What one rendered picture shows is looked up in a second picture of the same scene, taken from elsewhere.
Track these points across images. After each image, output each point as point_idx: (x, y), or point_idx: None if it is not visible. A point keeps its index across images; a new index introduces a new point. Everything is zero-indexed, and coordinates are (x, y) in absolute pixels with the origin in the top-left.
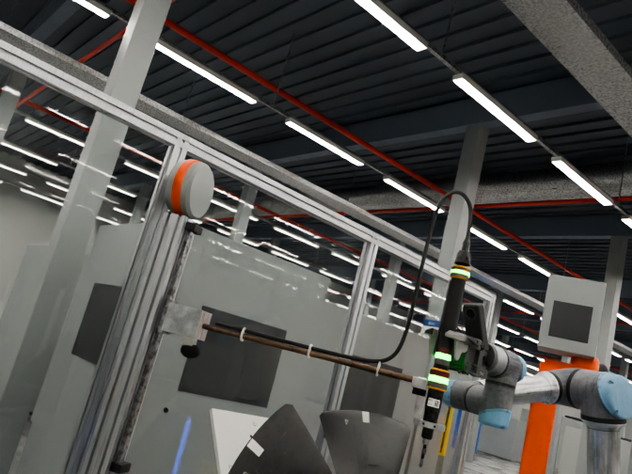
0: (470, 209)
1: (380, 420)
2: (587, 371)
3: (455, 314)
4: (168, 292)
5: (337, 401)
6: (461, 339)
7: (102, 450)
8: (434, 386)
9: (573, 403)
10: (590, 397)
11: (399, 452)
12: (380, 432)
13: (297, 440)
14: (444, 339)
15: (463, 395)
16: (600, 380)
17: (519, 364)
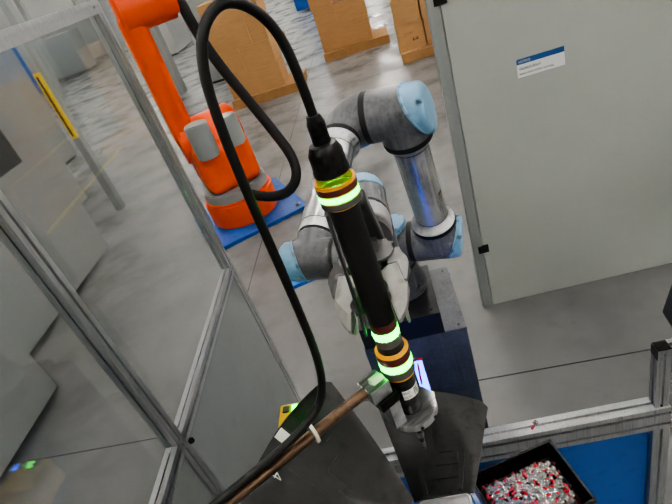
0: (281, 35)
1: (302, 420)
2: (376, 99)
3: (377, 267)
4: None
5: (95, 328)
6: (408, 295)
7: None
8: (406, 377)
9: (374, 142)
10: (400, 130)
11: (360, 433)
12: (320, 436)
13: None
14: (382, 314)
15: (328, 270)
16: (404, 105)
17: (383, 191)
